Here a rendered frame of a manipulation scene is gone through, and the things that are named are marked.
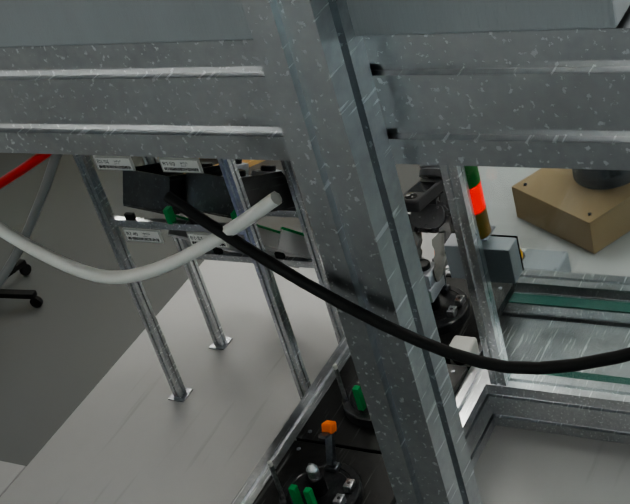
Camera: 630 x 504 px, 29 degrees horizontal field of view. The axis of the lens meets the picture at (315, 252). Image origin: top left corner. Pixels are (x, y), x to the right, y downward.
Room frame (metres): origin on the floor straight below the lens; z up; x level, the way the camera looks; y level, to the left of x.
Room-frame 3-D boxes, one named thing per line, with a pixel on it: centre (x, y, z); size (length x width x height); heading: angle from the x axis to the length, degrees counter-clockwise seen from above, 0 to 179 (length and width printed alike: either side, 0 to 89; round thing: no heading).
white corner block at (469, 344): (1.78, -0.21, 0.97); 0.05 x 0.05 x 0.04; 53
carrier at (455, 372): (1.72, -0.04, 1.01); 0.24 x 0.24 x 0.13; 53
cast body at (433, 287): (1.91, -0.18, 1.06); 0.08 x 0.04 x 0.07; 143
